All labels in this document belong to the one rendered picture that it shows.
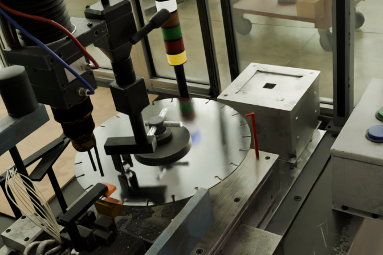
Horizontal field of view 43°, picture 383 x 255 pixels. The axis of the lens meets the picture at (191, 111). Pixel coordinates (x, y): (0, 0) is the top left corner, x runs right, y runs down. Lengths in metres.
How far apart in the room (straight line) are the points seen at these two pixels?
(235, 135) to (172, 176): 0.15
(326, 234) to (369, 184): 0.12
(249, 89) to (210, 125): 0.23
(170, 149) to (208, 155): 0.07
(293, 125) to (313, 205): 0.18
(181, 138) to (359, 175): 0.33
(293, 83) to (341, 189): 0.28
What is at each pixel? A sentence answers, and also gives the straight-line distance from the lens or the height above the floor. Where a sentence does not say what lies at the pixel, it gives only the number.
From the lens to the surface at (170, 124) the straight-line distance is 0.87.
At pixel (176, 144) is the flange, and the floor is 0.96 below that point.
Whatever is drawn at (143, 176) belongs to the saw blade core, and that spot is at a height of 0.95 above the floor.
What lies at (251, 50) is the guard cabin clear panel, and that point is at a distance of 1.28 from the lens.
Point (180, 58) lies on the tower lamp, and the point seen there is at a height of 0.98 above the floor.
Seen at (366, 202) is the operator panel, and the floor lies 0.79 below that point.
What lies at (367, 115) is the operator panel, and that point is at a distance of 1.03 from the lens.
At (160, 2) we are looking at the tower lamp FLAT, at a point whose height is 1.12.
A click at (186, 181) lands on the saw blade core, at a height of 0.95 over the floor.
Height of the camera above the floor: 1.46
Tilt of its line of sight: 31 degrees down
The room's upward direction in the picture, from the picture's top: 11 degrees counter-clockwise
